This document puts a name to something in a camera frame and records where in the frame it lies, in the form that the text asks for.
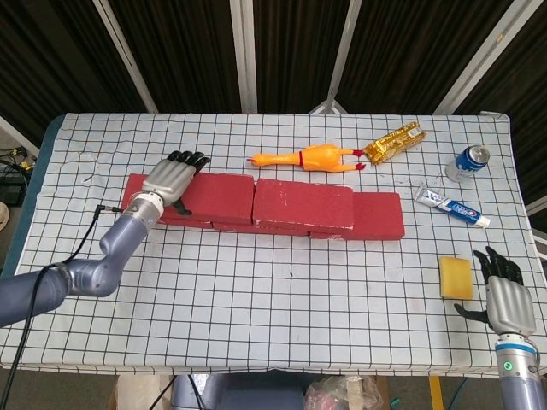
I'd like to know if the yellow sponge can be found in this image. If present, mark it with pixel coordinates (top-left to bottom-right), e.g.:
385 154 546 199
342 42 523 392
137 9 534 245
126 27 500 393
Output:
439 255 475 302

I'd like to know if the white black checkered tablecloth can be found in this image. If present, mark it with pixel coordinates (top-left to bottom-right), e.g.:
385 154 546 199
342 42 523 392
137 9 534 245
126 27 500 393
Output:
0 111 547 379

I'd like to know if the red brick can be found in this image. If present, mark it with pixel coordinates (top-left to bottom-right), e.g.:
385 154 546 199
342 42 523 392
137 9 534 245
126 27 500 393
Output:
212 220 311 237
308 191 406 241
121 173 215 227
251 178 355 230
179 171 256 226

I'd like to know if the dark brown curtain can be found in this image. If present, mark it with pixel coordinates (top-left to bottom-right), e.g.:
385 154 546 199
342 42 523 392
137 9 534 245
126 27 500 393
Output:
0 0 547 206

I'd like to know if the yellow table leg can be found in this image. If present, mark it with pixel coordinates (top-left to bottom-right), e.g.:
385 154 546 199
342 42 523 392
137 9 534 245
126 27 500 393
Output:
429 376 444 410

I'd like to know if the gold foil snack packet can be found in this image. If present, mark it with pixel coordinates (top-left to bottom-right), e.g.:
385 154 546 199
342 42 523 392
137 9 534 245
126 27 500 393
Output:
362 121 427 167

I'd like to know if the yellow rubber chicken toy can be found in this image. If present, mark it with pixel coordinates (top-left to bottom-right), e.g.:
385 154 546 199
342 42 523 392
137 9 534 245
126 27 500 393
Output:
246 143 368 173

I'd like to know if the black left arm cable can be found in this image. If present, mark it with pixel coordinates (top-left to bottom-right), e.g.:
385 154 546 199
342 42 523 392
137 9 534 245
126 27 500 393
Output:
0 204 123 410

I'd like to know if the clear plastic bag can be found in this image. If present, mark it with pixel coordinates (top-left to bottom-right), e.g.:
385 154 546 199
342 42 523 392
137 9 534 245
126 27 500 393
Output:
305 375 385 410

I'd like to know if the white metal frame post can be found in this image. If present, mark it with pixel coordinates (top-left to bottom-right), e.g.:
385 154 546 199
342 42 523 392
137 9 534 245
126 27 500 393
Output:
307 0 364 115
229 0 260 113
0 114 42 157
431 0 514 115
92 0 159 113

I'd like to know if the blue soda can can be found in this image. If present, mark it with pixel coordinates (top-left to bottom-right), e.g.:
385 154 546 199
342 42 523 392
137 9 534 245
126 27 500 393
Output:
444 144 491 184

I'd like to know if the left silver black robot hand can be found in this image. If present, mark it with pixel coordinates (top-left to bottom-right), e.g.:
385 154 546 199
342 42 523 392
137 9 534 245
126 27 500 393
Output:
140 149 212 216

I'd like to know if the white blue toothpaste tube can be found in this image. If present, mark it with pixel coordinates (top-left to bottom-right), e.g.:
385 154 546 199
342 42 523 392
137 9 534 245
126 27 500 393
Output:
412 186 491 229

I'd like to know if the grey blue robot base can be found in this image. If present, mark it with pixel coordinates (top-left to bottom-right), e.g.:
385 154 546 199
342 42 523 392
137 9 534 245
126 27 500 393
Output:
170 373 309 410

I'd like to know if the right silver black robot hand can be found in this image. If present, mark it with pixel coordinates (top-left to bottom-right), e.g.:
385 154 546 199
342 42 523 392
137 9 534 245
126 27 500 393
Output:
453 246 538 337

